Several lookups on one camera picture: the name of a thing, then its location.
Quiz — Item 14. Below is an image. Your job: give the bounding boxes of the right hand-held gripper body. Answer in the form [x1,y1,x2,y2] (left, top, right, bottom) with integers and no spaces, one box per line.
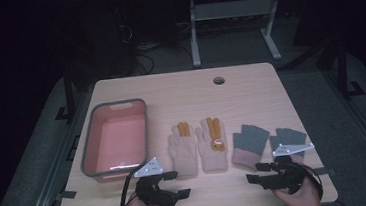
[258,140,319,197]

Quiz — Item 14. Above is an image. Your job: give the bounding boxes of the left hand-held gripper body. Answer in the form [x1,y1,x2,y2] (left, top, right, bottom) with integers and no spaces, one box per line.
[132,155,181,206]

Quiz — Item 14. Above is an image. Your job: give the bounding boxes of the beige knit glove orange fingertips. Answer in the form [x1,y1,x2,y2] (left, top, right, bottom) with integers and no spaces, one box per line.
[166,120,200,179]

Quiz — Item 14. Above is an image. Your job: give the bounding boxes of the grey fingerless glove pink cuff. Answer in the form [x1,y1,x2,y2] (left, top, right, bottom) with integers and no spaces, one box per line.
[268,125,311,168]
[228,122,274,172]

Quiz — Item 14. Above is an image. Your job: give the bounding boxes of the beige knit glove bear face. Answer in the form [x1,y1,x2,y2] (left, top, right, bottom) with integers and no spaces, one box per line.
[193,115,230,175]

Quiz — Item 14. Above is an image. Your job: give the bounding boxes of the pink plastic basin grey rim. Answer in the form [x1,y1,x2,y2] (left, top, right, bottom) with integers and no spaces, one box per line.
[75,96,154,185]

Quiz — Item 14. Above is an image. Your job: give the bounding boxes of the person's right hand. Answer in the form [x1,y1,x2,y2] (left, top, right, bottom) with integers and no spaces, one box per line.
[271,175,323,206]

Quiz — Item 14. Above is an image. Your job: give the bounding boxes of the black tape strip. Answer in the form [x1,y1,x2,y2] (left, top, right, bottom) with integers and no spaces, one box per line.
[54,189,79,201]
[311,166,338,178]

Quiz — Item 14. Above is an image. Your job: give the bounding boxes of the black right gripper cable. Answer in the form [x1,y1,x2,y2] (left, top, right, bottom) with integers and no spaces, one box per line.
[295,160,326,203]

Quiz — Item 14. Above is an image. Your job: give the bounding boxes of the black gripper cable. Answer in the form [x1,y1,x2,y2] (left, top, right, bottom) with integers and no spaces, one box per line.
[112,168,140,206]
[295,160,326,203]

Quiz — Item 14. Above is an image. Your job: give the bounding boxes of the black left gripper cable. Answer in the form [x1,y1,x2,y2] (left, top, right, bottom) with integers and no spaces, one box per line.
[112,168,140,206]

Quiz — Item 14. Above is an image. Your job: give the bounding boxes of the round table cable grommet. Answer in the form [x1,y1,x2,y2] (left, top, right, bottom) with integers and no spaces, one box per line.
[212,75,227,86]

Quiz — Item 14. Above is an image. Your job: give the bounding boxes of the black metal post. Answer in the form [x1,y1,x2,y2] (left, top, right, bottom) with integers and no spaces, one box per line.
[50,64,77,124]
[333,37,366,101]

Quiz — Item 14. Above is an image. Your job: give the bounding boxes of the tangle of floor cables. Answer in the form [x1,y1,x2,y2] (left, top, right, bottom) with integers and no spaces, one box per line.
[116,17,196,78]

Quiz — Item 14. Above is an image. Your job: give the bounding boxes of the white metal desk frame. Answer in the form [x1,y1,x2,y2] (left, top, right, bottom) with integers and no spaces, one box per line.
[186,0,290,69]

